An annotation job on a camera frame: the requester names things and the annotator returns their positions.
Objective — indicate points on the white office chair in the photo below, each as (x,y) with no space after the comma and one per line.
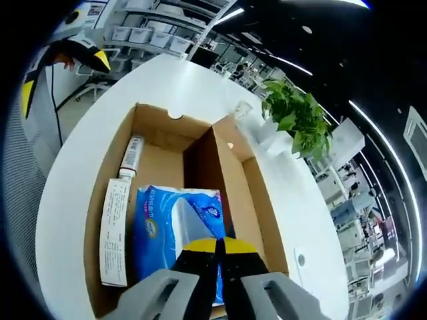
(96,76)

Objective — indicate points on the brown cardboard shoe box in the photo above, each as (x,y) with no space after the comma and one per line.
(160,156)

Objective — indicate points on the grey mesh office chair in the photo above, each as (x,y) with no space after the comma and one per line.
(23,186)

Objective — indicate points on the white toothpaste carton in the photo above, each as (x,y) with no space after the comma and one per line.
(115,233)

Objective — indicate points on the blue tissue pack soft item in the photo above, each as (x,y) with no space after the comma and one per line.
(160,230)

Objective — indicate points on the long ceiling light strip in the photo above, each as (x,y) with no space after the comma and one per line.
(397,160)

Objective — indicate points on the person's left hand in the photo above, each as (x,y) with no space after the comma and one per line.
(65,61)

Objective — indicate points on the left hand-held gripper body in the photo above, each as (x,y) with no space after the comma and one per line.
(78,28)

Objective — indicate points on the silver toothpaste tube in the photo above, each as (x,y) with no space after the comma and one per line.
(131,155)

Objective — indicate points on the green plant in white pot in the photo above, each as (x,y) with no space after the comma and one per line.
(297,116)

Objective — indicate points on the white storage shelf rack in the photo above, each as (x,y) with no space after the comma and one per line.
(160,30)

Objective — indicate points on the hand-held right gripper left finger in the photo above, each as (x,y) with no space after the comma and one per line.
(193,276)

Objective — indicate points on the white square pillar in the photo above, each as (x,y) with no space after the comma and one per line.
(347,143)

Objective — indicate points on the small white patterned cup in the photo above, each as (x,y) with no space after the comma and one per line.
(243,110)

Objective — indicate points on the ceiling air conditioner unit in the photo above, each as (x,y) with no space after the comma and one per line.
(417,133)

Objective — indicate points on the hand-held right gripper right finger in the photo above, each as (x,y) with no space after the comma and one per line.
(247,276)

